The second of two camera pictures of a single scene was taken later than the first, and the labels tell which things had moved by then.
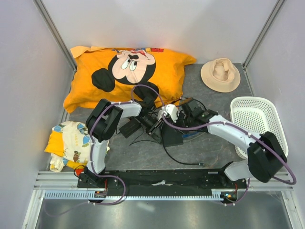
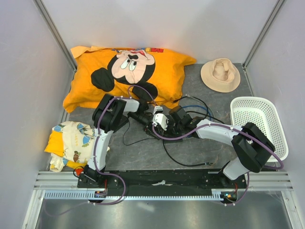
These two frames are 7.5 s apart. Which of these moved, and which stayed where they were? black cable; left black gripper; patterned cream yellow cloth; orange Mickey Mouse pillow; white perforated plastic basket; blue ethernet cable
Moved: black cable; blue ethernet cable
Stayed: left black gripper; white perforated plastic basket; orange Mickey Mouse pillow; patterned cream yellow cloth
